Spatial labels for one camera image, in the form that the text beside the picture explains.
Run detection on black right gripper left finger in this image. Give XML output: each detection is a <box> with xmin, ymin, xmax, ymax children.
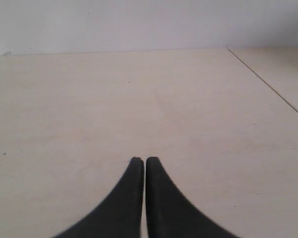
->
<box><xmin>56</xmin><ymin>157</ymin><xmax>144</xmax><ymax>238</ymax></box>

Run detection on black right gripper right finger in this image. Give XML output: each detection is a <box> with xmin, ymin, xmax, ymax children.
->
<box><xmin>146</xmin><ymin>157</ymin><xmax>236</xmax><ymax>238</ymax></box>

